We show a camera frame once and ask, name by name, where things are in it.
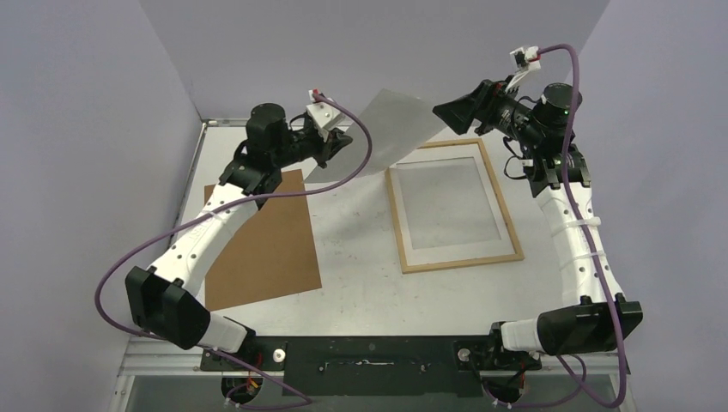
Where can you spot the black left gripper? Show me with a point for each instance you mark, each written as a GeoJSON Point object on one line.
{"type": "Point", "coordinates": [336, 141]}

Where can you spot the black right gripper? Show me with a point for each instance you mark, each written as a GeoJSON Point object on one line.
{"type": "Point", "coordinates": [483, 105]}

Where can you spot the colourful photo print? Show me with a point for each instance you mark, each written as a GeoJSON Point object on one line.
{"type": "Point", "coordinates": [398, 124]}

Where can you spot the clear acrylic sheet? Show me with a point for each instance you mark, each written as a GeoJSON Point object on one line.
{"type": "Point", "coordinates": [445, 203]}

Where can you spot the brown cardboard backing board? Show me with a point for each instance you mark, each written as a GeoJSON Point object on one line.
{"type": "Point", "coordinates": [272, 255]}

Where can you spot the white mat board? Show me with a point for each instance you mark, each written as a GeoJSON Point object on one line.
{"type": "Point", "coordinates": [455, 250]}

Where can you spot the wooden picture frame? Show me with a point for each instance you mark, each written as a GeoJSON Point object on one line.
{"type": "Point", "coordinates": [455, 264]}

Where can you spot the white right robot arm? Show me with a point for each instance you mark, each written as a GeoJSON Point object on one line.
{"type": "Point", "coordinates": [594, 304]}

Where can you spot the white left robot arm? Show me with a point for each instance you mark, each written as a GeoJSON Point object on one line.
{"type": "Point", "coordinates": [163, 297]}

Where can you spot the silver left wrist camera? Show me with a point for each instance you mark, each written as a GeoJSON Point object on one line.
{"type": "Point", "coordinates": [324, 117]}

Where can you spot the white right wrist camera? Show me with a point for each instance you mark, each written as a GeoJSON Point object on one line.
{"type": "Point", "coordinates": [526, 60]}

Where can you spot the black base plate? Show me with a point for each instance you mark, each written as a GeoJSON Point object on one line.
{"type": "Point", "coordinates": [459, 362]}

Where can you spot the aluminium front rail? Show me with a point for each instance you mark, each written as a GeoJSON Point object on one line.
{"type": "Point", "coordinates": [146, 356]}

